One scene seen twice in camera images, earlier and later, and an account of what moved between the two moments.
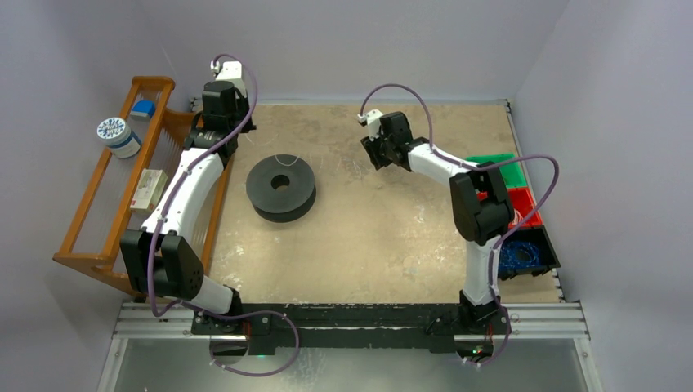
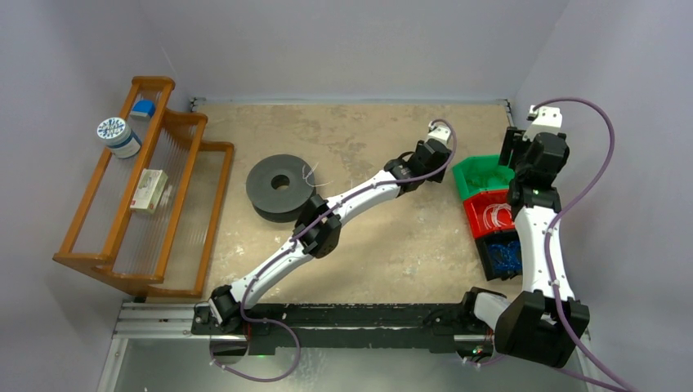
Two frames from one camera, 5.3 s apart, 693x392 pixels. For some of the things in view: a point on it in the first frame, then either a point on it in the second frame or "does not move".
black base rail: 266,327 does not move
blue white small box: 142,110 does not move
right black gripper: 376,149 → 511,147
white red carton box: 149,190 does not move
